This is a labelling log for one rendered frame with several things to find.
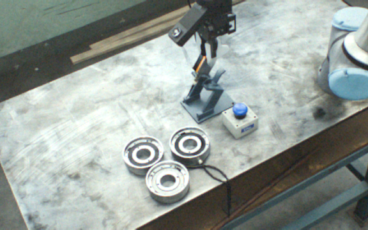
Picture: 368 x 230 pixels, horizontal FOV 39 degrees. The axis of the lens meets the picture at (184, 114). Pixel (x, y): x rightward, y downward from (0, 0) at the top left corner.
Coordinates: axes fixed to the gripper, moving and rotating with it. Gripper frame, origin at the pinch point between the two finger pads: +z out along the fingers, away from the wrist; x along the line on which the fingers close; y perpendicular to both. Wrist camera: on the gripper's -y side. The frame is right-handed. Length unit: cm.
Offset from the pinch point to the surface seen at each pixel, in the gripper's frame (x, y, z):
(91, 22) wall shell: 149, 12, 85
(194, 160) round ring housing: -16.9, -14.6, 13.7
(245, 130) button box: -15.4, 2.0, 14.1
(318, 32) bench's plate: 7.2, 45.7, 16.4
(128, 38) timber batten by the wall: 135, 27, 94
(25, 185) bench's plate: 2, -54, 16
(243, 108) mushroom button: -12.8, 3.2, 8.9
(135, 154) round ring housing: -7.1, -26.3, 13.5
